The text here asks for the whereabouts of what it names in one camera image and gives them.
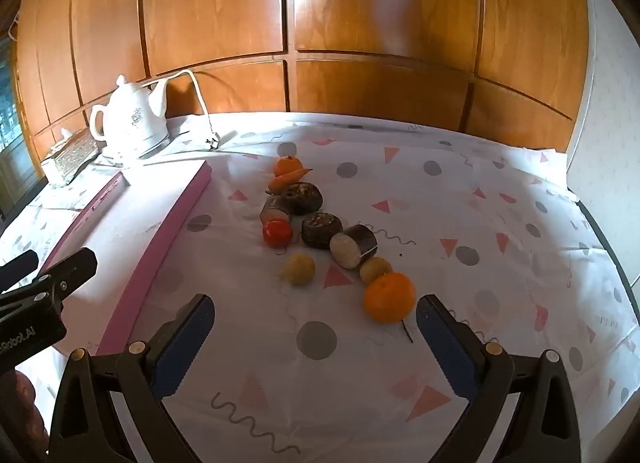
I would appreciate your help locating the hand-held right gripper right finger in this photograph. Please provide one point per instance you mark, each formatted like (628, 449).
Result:
(445, 343)

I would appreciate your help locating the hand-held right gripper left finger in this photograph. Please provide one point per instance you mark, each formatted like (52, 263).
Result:
(182, 343)

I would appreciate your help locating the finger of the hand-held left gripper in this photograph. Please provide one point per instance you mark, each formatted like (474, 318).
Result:
(70, 273)
(20, 268)

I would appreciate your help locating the large orange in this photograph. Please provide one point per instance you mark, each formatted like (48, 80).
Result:
(389, 298)

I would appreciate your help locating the small yellow potato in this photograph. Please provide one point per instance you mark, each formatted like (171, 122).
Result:
(299, 269)
(375, 268)

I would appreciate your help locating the pink tray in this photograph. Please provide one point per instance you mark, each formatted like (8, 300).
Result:
(172, 228)

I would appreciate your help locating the red tomato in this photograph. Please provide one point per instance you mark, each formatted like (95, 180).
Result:
(276, 234)

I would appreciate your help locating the small eggplant piece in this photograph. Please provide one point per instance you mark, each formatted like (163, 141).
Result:
(272, 213)

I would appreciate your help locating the dark brown water chestnut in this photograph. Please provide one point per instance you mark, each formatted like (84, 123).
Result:
(305, 198)
(320, 230)

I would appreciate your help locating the orange carrot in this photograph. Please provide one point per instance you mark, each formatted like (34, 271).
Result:
(287, 181)

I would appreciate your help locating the white patterned tablecloth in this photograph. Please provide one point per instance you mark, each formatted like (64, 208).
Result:
(450, 293)

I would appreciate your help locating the patterned tissue box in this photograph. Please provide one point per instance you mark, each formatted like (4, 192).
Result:
(70, 155)

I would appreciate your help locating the dark glass cabinet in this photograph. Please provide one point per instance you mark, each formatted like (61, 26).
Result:
(12, 133)

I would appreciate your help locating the white ceramic electric kettle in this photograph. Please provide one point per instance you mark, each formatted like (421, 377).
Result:
(130, 118)

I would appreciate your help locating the small orange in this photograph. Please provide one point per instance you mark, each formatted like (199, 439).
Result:
(287, 164)

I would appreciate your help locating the wooden wardrobe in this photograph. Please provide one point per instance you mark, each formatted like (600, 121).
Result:
(350, 18)

